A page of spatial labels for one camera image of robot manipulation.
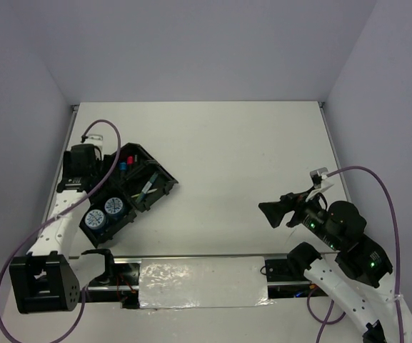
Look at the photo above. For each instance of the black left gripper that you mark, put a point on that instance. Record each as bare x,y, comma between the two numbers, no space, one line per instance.
67,163

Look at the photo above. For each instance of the yellow clear slim highlighter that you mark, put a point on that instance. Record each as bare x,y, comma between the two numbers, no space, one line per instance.
144,194

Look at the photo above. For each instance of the black four-compartment organizer tray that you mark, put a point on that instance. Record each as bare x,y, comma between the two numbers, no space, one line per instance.
124,187

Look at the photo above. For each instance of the blue white round tub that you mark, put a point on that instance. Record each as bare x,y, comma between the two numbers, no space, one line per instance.
115,208

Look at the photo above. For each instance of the blue clear slim highlighter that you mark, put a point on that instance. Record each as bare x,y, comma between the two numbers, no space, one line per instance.
147,187

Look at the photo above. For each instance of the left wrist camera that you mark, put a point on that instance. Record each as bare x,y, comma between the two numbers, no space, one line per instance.
95,139

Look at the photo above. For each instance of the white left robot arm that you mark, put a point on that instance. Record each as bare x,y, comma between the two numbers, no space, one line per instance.
44,280

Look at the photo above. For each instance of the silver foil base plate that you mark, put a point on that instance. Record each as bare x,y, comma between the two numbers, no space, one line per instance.
211,282

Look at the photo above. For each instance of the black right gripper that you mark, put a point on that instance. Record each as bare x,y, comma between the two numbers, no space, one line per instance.
273,210

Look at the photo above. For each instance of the blue cap black highlighter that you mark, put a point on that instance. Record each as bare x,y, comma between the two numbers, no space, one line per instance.
122,168

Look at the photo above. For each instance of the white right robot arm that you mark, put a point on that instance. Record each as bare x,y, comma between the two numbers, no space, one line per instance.
366,291

